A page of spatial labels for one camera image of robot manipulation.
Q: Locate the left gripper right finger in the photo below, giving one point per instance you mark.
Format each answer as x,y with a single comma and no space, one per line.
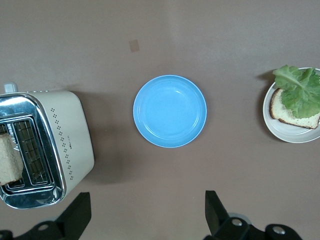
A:
216,217

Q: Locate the small brown tape patch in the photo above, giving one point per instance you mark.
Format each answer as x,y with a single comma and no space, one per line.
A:
134,45

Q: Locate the bread slice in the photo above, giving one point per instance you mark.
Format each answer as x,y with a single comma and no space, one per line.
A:
8,160
278,110

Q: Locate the blue plate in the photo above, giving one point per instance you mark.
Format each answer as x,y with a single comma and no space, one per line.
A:
170,111

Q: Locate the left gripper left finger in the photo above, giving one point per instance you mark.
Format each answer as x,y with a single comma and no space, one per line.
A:
75,220

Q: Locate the beige chrome toaster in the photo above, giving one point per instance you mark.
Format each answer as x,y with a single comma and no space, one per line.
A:
72,125

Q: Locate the beige plate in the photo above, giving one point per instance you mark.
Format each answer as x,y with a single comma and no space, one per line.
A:
292,135

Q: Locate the green lettuce leaf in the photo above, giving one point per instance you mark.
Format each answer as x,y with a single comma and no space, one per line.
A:
300,95

